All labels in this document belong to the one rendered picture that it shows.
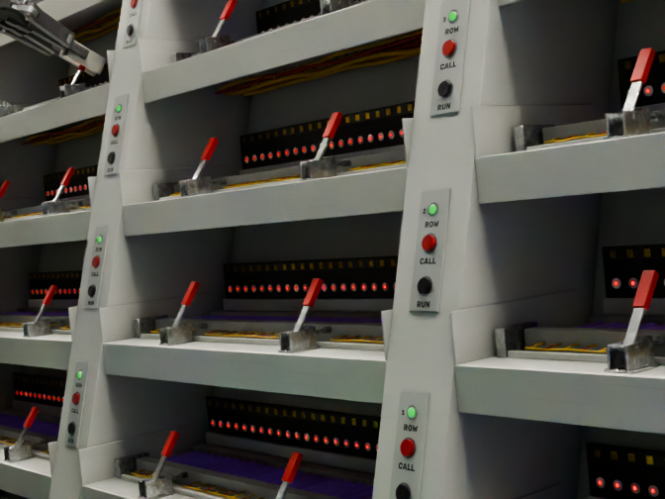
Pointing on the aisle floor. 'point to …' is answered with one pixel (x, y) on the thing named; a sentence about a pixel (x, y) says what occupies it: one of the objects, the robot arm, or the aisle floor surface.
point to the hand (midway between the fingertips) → (82, 57)
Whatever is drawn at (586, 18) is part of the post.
